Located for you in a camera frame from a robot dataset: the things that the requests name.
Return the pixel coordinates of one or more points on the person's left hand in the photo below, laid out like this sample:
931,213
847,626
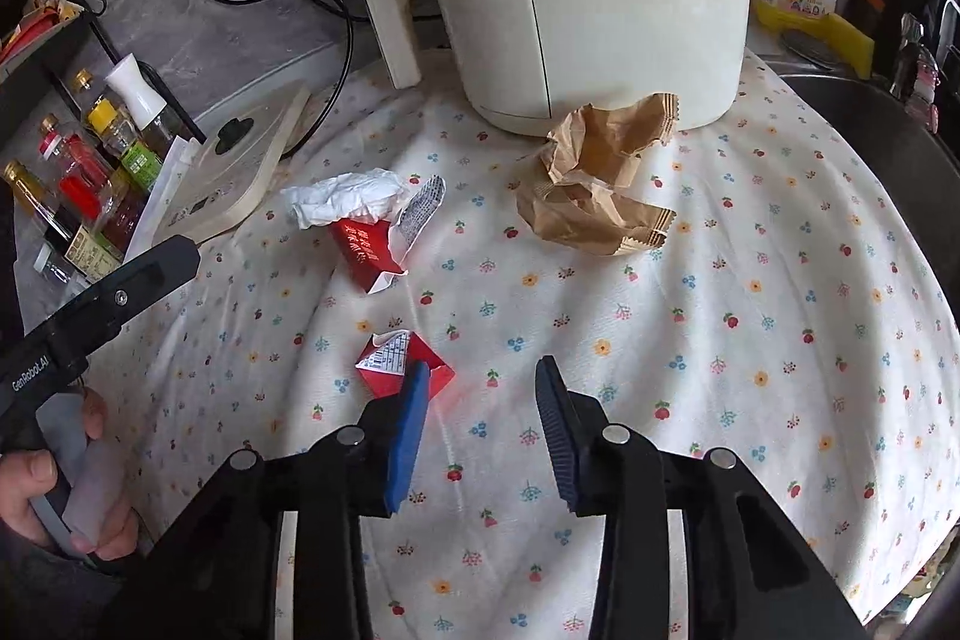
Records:
26,482

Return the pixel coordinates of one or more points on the white-topped glass dispenser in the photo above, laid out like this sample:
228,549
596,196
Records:
135,85

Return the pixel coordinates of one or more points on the grey scouring pad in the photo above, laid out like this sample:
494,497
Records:
814,49

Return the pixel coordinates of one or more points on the floral tablecloth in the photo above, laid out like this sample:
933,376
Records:
675,347

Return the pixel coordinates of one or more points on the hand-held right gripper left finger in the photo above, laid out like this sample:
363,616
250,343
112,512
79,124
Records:
409,441

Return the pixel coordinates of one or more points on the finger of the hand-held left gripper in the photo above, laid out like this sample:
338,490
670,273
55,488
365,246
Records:
135,284

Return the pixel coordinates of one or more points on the torn red carton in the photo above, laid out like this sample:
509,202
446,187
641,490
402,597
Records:
367,250

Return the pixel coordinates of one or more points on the yellow sponge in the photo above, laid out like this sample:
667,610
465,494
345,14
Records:
861,57

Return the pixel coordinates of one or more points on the black metal spice rack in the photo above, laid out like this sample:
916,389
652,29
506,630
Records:
45,51

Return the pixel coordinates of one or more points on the crumpled white tissue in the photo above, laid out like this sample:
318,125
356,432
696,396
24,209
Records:
341,197

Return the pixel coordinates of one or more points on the orange snack bag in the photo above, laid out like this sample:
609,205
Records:
37,6

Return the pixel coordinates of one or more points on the small pink bottle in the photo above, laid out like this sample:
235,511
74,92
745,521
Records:
924,85

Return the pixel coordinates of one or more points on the small red carton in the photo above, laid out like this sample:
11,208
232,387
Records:
427,374

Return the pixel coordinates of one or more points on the crumpled brown paper bag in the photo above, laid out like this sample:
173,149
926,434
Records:
592,183

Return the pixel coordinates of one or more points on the person's left forearm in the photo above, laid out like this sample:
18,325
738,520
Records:
45,599

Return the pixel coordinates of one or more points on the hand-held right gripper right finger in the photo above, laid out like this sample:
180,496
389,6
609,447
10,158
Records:
559,441

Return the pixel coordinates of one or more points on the row of condiment bottles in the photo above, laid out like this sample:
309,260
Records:
82,190

